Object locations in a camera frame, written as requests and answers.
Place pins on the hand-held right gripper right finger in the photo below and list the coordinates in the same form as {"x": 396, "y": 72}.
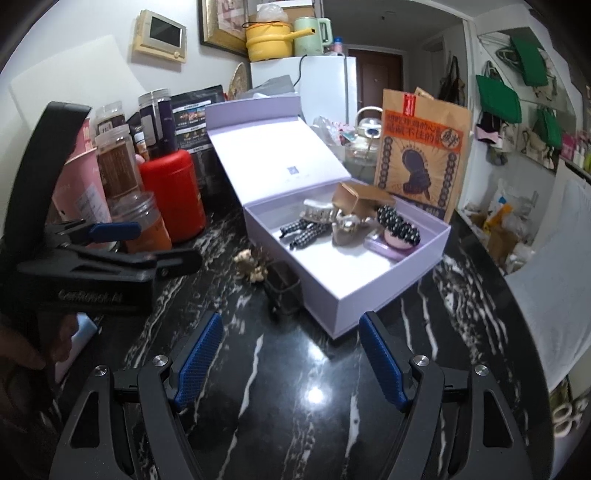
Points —
{"x": 383, "y": 364}

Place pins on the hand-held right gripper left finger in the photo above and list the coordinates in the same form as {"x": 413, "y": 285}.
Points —
{"x": 198, "y": 364}

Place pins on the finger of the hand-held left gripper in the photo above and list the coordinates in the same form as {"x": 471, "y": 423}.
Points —
{"x": 115, "y": 231}
{"x": 115, "y": 265}

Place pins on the lavender gift box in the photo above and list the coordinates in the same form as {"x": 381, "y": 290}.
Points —
{"x": 369, "y": 286}

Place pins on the round pink compact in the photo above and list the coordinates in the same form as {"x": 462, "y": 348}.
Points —
{"x": 398, "y": 242}

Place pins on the black polka dot scrunchie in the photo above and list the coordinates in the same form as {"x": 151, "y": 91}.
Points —
{"x": 399, "y": 224}

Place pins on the pearly wavy hair clip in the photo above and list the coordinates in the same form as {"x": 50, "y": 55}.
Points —
{"x": 318, "y": 207}

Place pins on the gold rectangular box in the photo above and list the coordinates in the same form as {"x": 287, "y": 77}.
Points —
{"x": 355, "y": 196}

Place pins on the person's left hand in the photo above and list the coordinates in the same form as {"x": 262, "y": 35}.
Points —
{"x": 18, "y": 374}

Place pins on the clear jar with orange contents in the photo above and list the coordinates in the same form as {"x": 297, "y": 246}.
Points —
{"x": 143, "y": 226}

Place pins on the pink container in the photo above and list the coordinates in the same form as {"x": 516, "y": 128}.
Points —
{"x": 83, "y": 184}

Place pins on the red canister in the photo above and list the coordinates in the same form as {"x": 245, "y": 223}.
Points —
{"x": 171, "y": 198}

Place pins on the brown label jar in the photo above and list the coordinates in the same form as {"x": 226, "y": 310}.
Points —
{"x": 117, "y": 161}

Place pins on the purple label jar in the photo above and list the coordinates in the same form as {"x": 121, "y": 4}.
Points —
{"x": 157, "y": 124}

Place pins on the small black container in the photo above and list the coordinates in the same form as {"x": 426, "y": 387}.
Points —
{"x": 284, "y": 286}

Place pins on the black snack packets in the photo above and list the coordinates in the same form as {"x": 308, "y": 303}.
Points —
{"x": 198, "y": 129}

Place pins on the gingham hair bow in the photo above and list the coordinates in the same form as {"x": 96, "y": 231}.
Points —
{"x": 304, "y": 230}

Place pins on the brown printed paper bag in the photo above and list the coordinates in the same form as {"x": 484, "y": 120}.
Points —
{"x": 420, "y": 157}

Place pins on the glass teapot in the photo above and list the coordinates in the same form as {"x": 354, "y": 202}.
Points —
{"x": 362, "y": 147}

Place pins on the framed picture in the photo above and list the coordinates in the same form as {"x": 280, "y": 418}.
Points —
{"x": 221, "y": 23}

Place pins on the crumpled clear plastic bag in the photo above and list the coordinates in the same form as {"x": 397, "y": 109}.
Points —
{"x": 330, "y": 129}

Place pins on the yellow cooking pot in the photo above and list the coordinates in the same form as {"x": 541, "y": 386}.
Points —
{"x": 268, "y": 41}

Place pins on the white refrigerator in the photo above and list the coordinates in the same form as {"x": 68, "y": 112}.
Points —
{"x": 323, "y": 87}

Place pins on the pale green electric kettle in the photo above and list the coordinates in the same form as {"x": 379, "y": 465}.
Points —
{"x": 309, "y": 37}

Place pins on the brown door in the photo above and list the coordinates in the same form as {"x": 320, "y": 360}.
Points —
{"x": 374, "y": 78}

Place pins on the row of small bottles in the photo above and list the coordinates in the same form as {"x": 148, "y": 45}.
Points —
{"x": 577, "y": 152}

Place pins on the green tote bag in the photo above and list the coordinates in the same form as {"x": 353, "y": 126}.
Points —
{"x": 549, "y": 129}
{"x": 498, "y": 99}
{"x": 528, "y": 60}

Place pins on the wall intercom panel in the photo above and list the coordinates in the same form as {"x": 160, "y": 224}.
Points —
{"x": 161, "y": 34}

